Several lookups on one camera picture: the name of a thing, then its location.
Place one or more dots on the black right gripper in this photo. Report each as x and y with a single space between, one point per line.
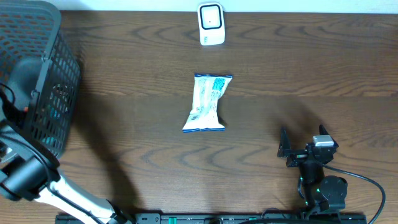
298 155

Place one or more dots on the white blue snack bag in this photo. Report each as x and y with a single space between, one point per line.
207 91

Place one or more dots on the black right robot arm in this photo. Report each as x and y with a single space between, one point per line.
322 194

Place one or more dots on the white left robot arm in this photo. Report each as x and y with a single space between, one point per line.
34 175

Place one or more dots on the white barcode scanner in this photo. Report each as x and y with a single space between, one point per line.
211 23

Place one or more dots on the grey plastic mesh basket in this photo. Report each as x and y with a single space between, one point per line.
40 70

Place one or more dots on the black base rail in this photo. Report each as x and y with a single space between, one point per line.
155 218

